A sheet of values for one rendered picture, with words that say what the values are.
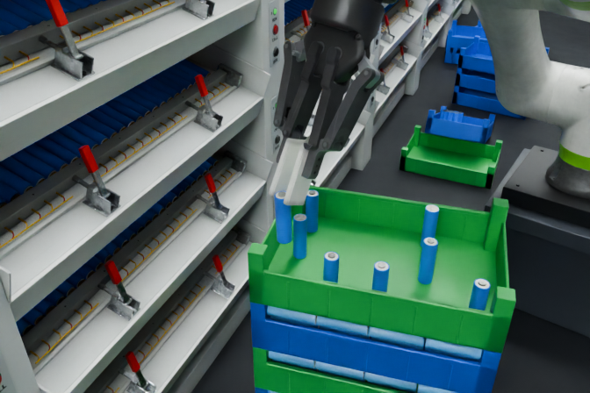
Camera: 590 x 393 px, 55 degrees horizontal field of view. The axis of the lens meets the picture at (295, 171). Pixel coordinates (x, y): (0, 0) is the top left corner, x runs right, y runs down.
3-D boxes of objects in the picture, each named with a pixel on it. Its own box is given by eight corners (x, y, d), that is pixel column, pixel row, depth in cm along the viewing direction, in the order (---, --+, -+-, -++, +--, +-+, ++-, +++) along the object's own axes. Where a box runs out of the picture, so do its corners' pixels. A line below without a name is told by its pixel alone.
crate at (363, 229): (497, 246, 80) (508, 198, 76) (501, 354, 63) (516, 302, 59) (293, 212, 87) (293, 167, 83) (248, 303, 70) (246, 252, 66)
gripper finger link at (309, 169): (322, 133, 63) (342, 142, 61) (309, 175, 64) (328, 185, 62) (313, 132, 62) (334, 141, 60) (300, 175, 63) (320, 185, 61)
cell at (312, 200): (319, 226, 83) (320, 189, 80) (316, 233, 82) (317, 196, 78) (306, 224, 84) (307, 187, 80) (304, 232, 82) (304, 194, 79)
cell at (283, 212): (293, 235, 68) (291, 189, 65) (290, 245, 66) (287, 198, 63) (279, 233, 68) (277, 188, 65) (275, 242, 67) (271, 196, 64)
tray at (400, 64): (413, 67, 240) (427, 38, 231) (369, 125, 192) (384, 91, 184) (370, 46, 243) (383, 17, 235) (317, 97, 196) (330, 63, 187)
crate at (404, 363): (487, 288, 84) (497, 246, 80) (489, 400, 67) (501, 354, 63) (293, 253, 91) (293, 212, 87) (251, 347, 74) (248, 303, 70)
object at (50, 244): (258, 116, 111) (277, 54, 102) (10, 327, 63) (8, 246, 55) (172, 69, 114) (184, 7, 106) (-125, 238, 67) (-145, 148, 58)
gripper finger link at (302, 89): (321, 44, 60) (312, 39, 61) (283, 139, 63) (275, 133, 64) (343, 51, 63) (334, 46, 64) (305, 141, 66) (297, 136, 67)
